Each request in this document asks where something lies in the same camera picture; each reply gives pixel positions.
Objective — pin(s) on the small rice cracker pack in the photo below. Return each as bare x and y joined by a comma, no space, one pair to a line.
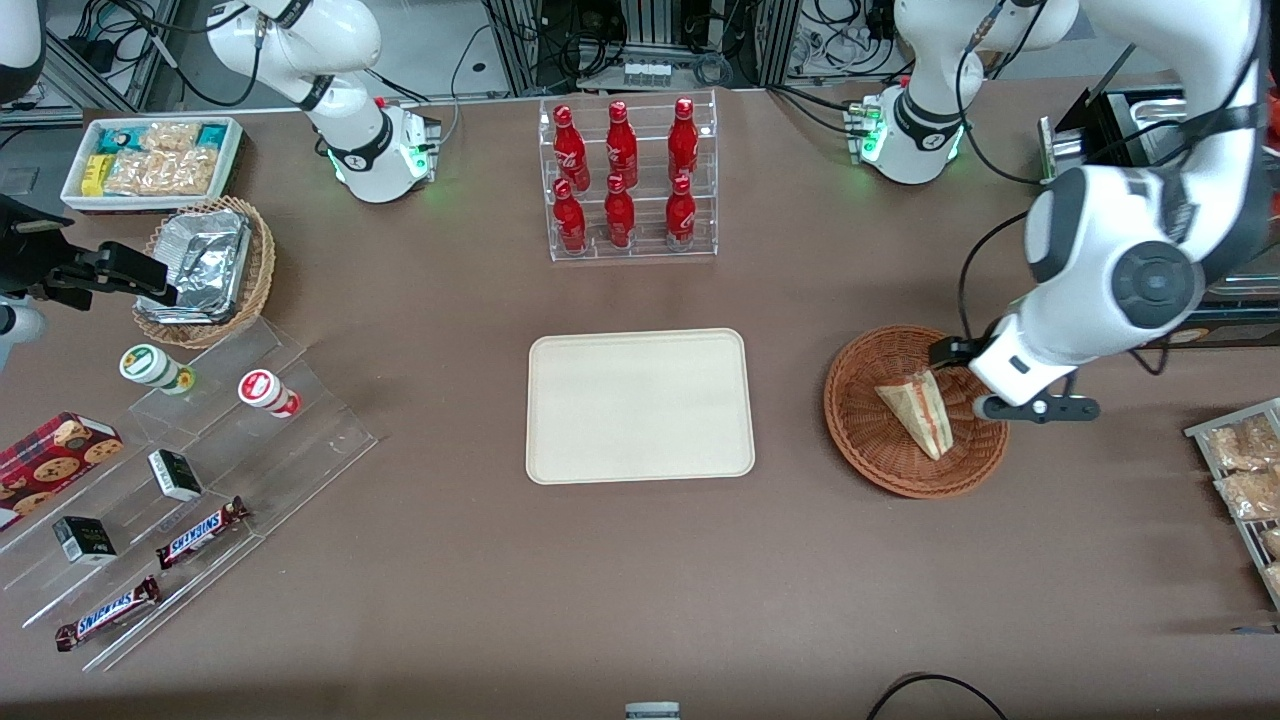
170,137

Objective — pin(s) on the small grey device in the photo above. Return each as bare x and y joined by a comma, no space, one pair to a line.
652,711

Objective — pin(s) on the aluminium foil container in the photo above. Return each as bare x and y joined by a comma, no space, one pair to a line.
205,260

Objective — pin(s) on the oval wicker basket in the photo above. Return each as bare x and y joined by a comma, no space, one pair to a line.
258,270

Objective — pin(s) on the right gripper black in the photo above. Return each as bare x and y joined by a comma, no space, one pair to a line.
30,262

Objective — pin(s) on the red cola bottle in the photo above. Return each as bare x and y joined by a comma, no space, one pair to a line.
683,140
619,218
680,215
621,145
569,150
570,220

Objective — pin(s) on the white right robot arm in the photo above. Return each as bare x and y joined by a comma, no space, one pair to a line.
350,110

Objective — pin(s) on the triangle sandwich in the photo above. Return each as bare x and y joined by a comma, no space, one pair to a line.
920,410

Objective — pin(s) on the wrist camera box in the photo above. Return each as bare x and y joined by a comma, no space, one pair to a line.
18,335
1040,408

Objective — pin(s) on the green lid cup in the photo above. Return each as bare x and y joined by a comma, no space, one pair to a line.
148,365

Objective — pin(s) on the aluminium frame rack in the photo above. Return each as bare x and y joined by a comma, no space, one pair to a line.
770,40

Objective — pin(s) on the aluminium frame strut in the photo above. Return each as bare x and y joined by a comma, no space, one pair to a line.
100,60

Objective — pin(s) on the cream plastic tray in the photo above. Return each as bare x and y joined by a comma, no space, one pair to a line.
640,405

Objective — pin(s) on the clear acrylic bottle rack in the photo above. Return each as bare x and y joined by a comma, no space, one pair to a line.
645,255

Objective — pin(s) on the Snickers chocolate bar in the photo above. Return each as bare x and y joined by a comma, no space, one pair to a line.
200,533
105,613

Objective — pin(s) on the small black box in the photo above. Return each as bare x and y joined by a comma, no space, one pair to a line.
175,475
85,540

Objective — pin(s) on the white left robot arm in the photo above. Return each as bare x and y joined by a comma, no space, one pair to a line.
1100,250

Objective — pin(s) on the teal snack packet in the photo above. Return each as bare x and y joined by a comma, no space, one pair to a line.
213,136
118,141

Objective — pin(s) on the yellow snack packet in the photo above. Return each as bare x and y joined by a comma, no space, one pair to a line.
94,175

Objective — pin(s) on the round brown wicker basket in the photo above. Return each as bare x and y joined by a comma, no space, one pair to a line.
880,450

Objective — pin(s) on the red lid cup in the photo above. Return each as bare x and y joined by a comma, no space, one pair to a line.
265,391

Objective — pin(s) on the grey metal snack rack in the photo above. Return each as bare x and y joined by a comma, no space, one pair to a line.
1240,530

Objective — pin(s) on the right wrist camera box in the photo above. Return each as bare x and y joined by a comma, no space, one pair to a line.
18,335

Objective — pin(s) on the clear acrylic stepped stand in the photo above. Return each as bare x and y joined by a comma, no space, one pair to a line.
300,440

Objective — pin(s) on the white rectangular snack bin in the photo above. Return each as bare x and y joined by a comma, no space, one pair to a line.
72,190

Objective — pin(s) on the white connector block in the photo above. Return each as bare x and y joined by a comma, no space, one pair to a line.
646,72

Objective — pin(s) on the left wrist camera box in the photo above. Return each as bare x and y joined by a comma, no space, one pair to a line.
1040,408

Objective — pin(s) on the clear bag of crackers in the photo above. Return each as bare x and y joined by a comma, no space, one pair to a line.
1274,580
1250,495
1272,542
1245,445

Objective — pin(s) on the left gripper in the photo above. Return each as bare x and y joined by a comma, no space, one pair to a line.
951,351

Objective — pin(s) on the red cookie box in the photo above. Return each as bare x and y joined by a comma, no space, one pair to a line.
50,460

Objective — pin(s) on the large rice cracker pack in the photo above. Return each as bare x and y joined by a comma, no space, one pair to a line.
160,172

